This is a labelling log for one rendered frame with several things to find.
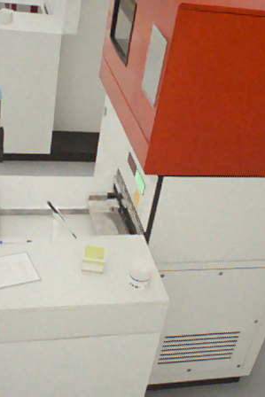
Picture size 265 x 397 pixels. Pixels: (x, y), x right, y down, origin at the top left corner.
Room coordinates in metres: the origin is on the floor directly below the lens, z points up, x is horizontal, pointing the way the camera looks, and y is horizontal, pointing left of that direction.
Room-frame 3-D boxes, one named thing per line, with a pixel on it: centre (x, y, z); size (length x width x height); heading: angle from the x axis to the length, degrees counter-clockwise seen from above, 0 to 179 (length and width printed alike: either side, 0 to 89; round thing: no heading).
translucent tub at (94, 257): (1.55, 0.09, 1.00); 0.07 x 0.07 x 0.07; 5
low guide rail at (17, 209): (2.01, 0.30, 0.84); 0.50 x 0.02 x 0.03; 110
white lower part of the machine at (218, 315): (2.29, -0.26, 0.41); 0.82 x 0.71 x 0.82; 20
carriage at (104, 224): (1.94, 0.09, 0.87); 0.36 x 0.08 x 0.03; 20
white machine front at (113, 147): (2.17, 0.06, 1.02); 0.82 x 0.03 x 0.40; 20
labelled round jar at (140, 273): (1.50, -0.07, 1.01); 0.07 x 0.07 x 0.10
